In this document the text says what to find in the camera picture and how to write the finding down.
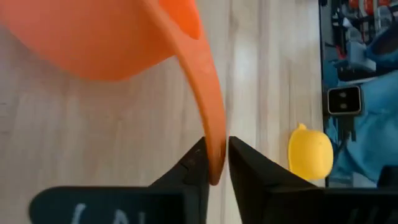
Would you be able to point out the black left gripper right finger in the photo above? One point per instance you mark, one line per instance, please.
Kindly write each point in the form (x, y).
(280, 202)

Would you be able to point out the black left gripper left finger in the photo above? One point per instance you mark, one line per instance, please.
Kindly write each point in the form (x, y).
(174, 202)

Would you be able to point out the green plastic bowl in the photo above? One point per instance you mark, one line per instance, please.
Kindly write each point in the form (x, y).
(311, 152)

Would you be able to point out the large orange measuring cup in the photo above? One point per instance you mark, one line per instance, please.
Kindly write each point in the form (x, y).
(93, 37)

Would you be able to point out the small black camera box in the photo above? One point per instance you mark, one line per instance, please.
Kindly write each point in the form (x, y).
(343, 100)

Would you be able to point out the black aluminium table frame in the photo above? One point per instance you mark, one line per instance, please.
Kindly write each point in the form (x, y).
(321, 37)

